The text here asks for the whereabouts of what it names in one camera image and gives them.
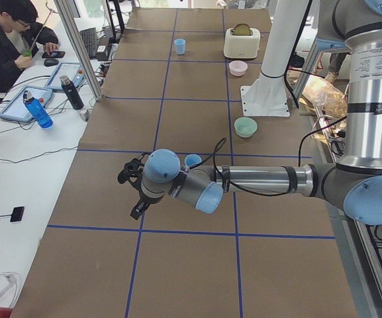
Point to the pink bowl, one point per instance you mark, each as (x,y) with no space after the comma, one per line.
(237,68)

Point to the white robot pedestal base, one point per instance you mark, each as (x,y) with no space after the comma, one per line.
(267,97)

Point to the small black puck device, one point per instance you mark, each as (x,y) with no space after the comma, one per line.
(17,214)

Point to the light blue cup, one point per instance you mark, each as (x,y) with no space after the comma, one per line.
(192,160)
(180,46)

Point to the aluminium frame post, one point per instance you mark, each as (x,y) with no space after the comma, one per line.
(66,16)

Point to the near teach pendant tablet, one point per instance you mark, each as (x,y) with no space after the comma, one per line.
(15,109)

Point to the bread slice in toaster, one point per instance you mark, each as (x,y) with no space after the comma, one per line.
(241,29)

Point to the seated person in black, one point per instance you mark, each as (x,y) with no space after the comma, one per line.
(19,34)

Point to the far teach pendant tablet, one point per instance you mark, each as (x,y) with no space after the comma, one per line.
(72,70)

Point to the crumpled plastic bag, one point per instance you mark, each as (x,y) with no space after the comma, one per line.
(326,97)

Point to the teach pendant tablet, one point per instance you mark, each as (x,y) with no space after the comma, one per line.
(15,109)
(72,70)

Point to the cream toaster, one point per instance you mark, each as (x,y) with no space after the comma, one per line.
(241,47)

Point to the black thermos bottle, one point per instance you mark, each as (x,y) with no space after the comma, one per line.
(71,93)

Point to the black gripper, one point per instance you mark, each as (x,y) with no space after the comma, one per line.
(143,201)

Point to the green bowl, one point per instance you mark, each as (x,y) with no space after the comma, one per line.
(245,127)

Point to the black keyboard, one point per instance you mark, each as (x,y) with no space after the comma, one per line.
(89,39)

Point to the blue water bottle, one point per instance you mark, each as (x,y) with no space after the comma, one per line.
(36,110)

